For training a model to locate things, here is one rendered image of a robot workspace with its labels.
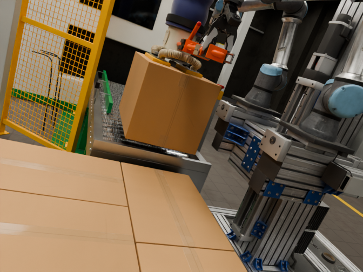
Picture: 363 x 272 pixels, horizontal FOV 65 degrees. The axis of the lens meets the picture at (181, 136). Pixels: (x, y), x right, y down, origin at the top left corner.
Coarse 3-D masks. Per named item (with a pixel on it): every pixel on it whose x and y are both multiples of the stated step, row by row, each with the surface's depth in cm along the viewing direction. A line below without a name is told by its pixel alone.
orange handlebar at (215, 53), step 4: (188, 44) 135; (192, 44) 128; (188, 48) 134; (192, 48) 127; (200, 48) 116; (212, 52) 104; (216, 52) 103; (220, 52) 104; (216, 56) 104; (220, 56) 104; (224, 56) 105
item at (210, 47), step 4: (212, 44) 104; (208, 48) 108; (212, 48) 104; (216, 48) 104; (220, 48) 105; (200, 52) 111; (204, 52) 110; (208, 52) 104; (224, 52) 106; (204, 56) 108; (208, 56) 105; (212, 56) 105; (216, 60) 106; (220, 60) 106
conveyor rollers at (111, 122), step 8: (112, 88) 319; (120, 88) 332; (112, 96) 278; (120, 96) 290; (104, 104) 242; (104, 112) 218; (112, 112) 228; (104, 120) 202; (112, 120) 205; (120, 120) 214; (104, 128) 186; (112, 128) 189; (120, 128) 198; (104, 136) 171; (112, 136) 179; (120, 136) 182; (128, 144) 175; (136, 144) 177; (144, 144) 187; (168, 152) 185; (176, 152) 188
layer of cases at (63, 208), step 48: (0, 144) 121; (0, 192) 93; (48, 192) 102; (96, 192) 113; (144, 192) 126; (192, 192) 142; (0, 240) 76; (48, 240) 81; (96, 240) 88; (144, 240) 96; (192, 240) 105
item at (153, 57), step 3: (147, 54) 167; (150, 54) 166; (153, 54) 169; (150, 57) 155; (153, 57) 148; (156, 57) 149; (153, 60) 147; (156, 60) 147; (159, 60) 147; (162, 60) 148; (165, 60) 151; (159, 63) 148; (162, 63) 148; (165, 63) 149; (168, 63) 149
